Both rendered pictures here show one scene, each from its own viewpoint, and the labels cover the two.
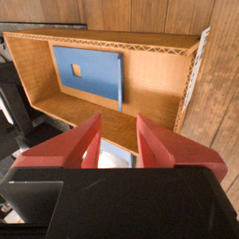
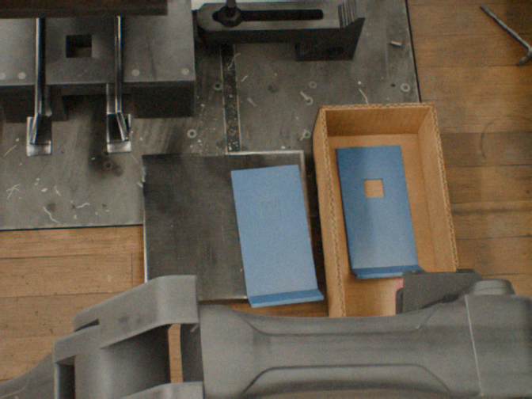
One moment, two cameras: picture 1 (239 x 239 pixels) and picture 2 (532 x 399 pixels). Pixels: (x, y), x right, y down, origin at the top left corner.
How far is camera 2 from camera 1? 86 cm
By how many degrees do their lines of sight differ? 42
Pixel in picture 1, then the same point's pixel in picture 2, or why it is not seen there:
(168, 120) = not seen: hidden behind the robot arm
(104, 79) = (377, 241)
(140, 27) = not seen: hidden behind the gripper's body
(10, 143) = not seen: outside the picture
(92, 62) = (395, 222)
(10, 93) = (311, 34)
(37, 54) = (393, 124)
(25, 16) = (427, 91)
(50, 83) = (341, 129)
